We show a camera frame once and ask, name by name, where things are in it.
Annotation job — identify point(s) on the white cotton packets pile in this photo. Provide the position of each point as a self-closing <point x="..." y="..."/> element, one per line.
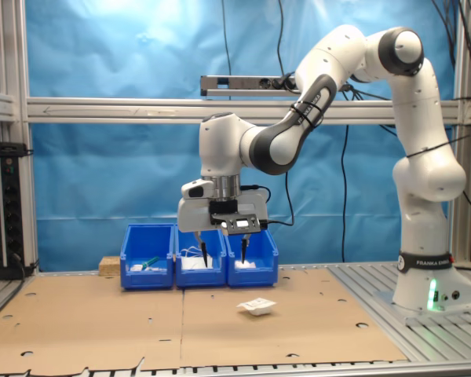
<point x="251" y="265"/>

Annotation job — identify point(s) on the long white printed packet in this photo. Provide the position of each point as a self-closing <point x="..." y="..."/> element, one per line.
<point x="136" y="268"/>

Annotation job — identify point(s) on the aluminium upright post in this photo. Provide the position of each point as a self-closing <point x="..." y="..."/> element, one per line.
<point x="461" y="196"/>
<point x="8" y="47"/>

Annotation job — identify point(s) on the brown cardboard sheet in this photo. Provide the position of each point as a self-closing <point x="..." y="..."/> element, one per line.
<point x="298" y="337"/>
<point x="82" y="322"/>

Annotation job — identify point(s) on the horizontal aluminium profile beam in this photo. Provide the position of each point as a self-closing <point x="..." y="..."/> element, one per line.
<point x="102" y="110"/>

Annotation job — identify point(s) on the white printed gauze packet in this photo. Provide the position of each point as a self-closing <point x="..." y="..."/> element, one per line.
<point x="257" y="306"/>

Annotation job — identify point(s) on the surgical face mask stack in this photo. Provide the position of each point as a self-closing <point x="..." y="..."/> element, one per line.
<point x="192" y="264"/>

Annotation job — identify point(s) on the blue plastic bin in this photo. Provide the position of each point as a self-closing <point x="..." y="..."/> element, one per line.
<point x="200" y="279"/>
<point x="147" y="279"/>
<point x="253" y="277"/>

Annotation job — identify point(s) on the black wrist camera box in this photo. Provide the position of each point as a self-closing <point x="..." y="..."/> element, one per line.
<point x="241" y="224"/>

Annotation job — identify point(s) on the green plastic tube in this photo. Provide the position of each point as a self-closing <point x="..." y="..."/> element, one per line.
<point x="152" y="260"/>

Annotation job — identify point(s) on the black socket rack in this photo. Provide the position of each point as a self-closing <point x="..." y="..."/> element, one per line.
<point x="4" y="216"/>

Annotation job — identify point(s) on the chipboard wood block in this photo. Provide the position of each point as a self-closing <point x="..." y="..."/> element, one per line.
<point x="110" y="266"/>

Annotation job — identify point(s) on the grey power socket strip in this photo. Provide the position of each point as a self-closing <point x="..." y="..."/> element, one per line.
<point x="239" y="83"/>

